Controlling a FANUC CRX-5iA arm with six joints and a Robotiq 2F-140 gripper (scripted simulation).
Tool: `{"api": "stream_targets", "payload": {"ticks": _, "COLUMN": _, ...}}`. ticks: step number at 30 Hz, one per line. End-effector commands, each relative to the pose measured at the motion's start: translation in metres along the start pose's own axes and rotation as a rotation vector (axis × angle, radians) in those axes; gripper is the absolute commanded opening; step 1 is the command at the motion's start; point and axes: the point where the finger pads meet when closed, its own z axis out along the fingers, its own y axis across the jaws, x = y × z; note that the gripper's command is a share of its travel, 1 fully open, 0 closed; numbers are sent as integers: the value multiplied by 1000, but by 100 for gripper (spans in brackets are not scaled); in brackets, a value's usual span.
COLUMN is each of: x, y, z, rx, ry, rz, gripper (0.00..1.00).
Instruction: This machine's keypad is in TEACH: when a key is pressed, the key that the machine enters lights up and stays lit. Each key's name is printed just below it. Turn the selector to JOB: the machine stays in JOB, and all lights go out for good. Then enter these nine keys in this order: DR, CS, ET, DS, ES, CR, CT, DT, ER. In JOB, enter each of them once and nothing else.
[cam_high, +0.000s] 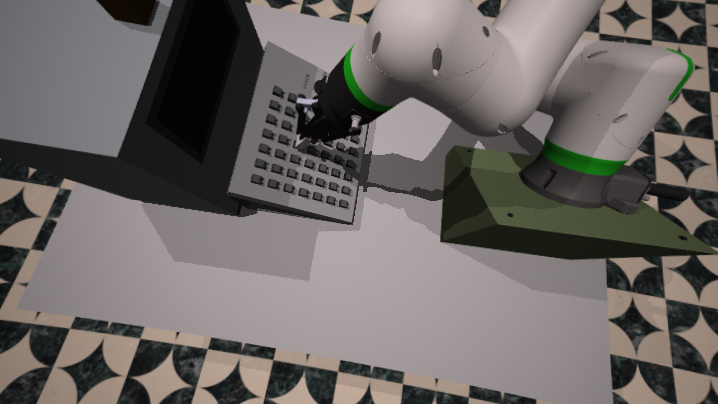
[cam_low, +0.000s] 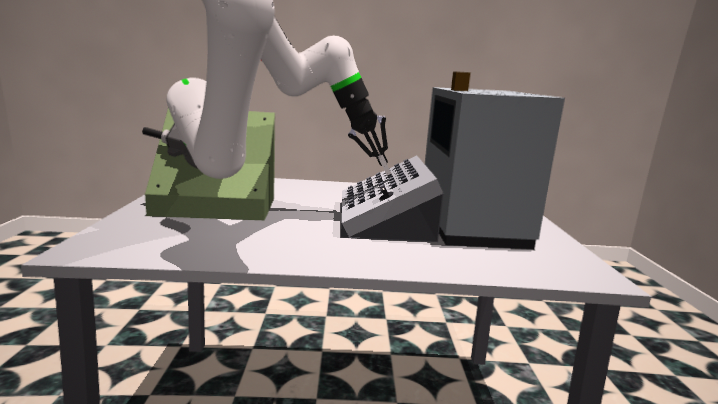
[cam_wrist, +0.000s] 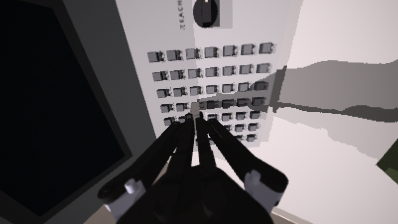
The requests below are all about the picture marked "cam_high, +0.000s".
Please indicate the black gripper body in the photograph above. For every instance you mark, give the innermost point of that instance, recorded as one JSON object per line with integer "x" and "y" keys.
{"x": 324, "y": 103}

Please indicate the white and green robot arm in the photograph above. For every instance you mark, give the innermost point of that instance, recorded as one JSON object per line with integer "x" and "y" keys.
{"x": 490, "y": 78}

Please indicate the grey control console with keypad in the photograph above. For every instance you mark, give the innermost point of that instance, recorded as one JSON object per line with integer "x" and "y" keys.
{"x": 147, "y": 100}

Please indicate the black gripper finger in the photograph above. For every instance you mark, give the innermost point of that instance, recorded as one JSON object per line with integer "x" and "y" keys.
{"x": 302, "y": 106}
{"x": 333, "y": 135}

